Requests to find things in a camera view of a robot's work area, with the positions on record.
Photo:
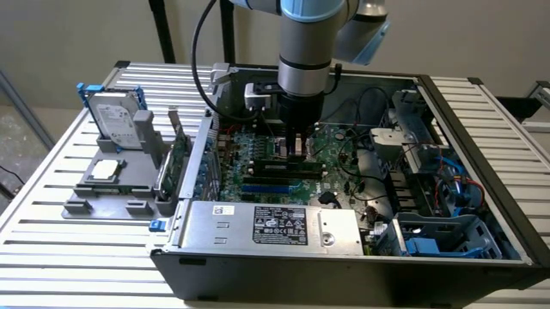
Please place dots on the CPU socket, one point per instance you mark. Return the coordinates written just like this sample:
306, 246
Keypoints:
281, 146

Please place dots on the silver CPU chip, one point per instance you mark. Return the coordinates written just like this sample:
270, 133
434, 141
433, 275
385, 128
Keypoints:
105, 170

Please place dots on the blue plastic latch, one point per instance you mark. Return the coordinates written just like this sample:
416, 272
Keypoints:
157, 225

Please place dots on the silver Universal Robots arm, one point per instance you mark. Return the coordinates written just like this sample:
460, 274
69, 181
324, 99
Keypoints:
304, 38

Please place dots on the blue expansion slot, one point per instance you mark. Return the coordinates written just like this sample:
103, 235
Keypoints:
266, 188

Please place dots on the hard disk in blue bracket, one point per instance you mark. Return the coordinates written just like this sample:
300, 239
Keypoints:
115, 120

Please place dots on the grey parts rack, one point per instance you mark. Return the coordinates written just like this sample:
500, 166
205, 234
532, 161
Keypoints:
117, 190

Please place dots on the black RAM stick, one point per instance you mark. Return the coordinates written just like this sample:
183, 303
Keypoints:
276, 166

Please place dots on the grey disk bay cage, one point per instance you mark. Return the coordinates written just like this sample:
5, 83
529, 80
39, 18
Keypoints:
442, 233

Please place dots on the black stand pole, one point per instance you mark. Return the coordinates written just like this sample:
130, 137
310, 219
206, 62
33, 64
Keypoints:
228, 32
163, 30

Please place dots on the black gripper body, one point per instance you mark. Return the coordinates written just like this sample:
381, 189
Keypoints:
301, 108

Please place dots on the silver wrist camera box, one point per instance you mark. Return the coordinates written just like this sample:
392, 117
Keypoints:
258, 95

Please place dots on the green graphics card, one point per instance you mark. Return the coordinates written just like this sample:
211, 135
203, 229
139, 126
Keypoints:
171, 164

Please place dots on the silver power supply unit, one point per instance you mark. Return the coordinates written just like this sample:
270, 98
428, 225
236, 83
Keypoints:
266, 225

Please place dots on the green motherboard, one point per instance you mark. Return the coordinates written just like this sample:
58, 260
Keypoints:
280, 174

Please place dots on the black open PC case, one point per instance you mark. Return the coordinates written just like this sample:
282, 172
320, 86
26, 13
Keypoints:
344, 267

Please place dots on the black RAM slot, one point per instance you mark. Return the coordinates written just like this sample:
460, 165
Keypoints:
286, 175

